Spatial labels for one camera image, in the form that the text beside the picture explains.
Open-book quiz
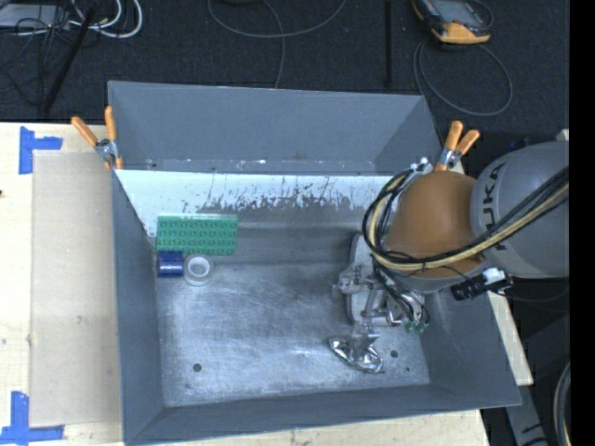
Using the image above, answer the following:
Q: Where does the pale wood flat board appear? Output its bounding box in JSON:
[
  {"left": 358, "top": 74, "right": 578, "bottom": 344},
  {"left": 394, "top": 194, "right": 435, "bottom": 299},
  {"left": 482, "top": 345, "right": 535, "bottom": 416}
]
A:
[{"left": 28, "top": 150, "right": 124, "bottom": 429}]

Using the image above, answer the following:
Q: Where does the clear tape roll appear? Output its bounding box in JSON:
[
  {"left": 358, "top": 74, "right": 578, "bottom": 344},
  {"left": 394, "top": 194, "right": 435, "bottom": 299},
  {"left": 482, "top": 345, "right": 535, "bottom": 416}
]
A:
[{"left": 182, "top": 254, "right": 217, "bottom": 288}]

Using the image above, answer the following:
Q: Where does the small blue cylinder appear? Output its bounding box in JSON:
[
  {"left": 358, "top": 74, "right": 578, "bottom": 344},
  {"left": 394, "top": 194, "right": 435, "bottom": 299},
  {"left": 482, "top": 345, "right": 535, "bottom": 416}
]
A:
[{"left": 156, "top": 250, "right": 184, "bottom": 279}]

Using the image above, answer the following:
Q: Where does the black cylinder on white bracket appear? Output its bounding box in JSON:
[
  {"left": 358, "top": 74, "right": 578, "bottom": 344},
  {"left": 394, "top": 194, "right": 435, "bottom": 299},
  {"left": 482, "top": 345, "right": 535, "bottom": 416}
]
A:
[{"left": 449, "top": 267, "right": 515, "bottom": 303}]

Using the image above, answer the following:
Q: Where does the grey metal bin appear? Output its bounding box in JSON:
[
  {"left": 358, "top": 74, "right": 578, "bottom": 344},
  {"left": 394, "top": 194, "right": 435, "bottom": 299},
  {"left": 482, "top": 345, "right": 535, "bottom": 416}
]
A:
[{"left": 106, "top": 80, "right": 523, "bottom": 446}]

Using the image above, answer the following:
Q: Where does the green studded flat block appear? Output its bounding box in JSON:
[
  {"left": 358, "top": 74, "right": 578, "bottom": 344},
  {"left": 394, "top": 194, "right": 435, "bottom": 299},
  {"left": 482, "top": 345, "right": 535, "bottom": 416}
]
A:
[{"left": 154, "top": 214, "right": 240, "bottom": 256}]

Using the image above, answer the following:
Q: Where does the crumpled silver foil packet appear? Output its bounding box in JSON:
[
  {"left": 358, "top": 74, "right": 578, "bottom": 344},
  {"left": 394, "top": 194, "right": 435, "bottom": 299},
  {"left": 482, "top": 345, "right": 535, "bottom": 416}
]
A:
[{"left": 328, "top": 334, "right": 387, "bottom": 375}]

